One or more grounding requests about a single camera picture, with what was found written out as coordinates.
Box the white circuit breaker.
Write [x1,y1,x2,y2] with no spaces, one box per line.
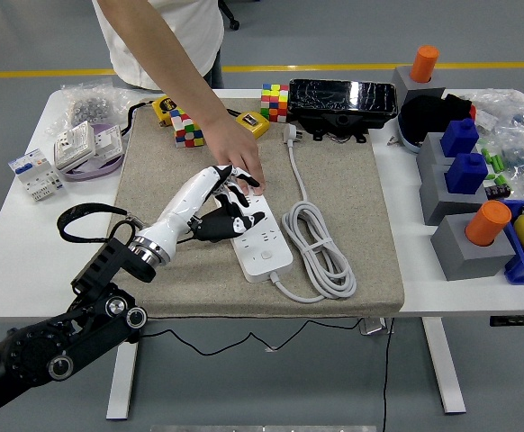
[8,148,68,203]

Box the purple tape ring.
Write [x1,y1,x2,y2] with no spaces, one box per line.
[59,123,124,182]

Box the person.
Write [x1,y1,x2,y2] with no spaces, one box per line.
[93,0,225,91]

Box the white table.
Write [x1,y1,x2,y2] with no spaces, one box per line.
[0,88,524,419]

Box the yellow tape measure square label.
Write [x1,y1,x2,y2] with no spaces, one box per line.
[236,111,271,139]

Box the grey power strip cord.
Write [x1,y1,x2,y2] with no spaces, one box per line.
[268,123,358,303]

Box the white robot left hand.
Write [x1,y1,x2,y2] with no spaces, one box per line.
[138,164,267,266]

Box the yellow tape measure round label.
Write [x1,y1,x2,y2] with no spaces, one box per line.
[122,94,177,136]

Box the clear bag of metal nuts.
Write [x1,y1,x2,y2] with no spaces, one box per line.
[45,78,140,136]

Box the multicolour puzzle cube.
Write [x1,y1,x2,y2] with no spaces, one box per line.
[169,107,205,149]
[260,83,290,123]

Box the metal bracket under table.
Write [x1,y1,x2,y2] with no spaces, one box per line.
[359,317,394,337]

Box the white wall switch panel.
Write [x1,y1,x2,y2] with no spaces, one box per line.
[93,125,123,157]

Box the black office chair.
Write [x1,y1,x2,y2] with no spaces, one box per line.
[220,0,240,32]

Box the white wall socket panel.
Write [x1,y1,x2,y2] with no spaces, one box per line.
[53,121,97,171]

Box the clear bag of blue parts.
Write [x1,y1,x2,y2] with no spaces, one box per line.
[491,128,524,181]
[468,87,524,136]

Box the white power strip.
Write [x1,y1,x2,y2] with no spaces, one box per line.
[214,188,296,284]

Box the grey-brown mat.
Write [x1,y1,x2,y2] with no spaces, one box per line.
[111,96,405,320]

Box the person's right hand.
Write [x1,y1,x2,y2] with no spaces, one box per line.
[203,115,267,195]

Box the thin black adapter cord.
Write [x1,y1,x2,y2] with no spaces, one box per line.
[144,314,366,357]

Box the orange cylinder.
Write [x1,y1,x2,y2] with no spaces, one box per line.
[465,200,513,248]
[410,45,440,85]

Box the hanging black cable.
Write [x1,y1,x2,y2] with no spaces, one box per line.
[381,317,392,432]

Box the grey square block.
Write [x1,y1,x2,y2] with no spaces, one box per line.
[430,214,517,282]
[392,66,447,107]
[415,131,456,170]
[418,164,491,226]

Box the black power adapter plug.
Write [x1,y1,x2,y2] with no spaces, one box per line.
[214,193,245,226]

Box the blue block with knob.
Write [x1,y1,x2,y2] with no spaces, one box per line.
[444,152,489,195]
[439,117,480,158]

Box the black cracked glossy box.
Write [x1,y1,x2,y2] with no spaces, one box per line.
[286,78,400,145]

